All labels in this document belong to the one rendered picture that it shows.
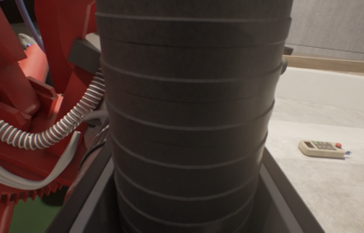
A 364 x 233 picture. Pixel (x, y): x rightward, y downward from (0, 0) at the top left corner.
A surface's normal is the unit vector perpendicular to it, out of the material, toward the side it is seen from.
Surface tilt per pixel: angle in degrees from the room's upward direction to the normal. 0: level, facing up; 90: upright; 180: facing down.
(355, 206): 0
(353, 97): 90
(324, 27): 90
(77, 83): 90
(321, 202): 0
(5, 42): 73
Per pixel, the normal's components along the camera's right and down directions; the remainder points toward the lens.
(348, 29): -0.01, 0.50
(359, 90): -0.24, 0.46
